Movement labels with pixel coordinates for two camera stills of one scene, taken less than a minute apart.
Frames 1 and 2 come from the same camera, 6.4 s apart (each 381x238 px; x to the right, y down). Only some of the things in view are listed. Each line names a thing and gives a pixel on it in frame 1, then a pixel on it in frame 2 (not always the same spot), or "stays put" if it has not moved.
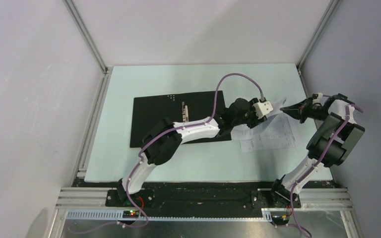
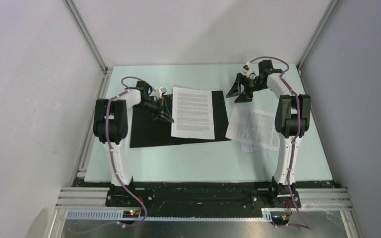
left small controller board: [130, 213] stays put
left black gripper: [255, 120] → [163, 112]
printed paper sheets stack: [275, 133] stays put
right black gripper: [298, 111] → [244, 96]
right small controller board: [283, 219] stays put
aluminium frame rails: [335, 199] stays put
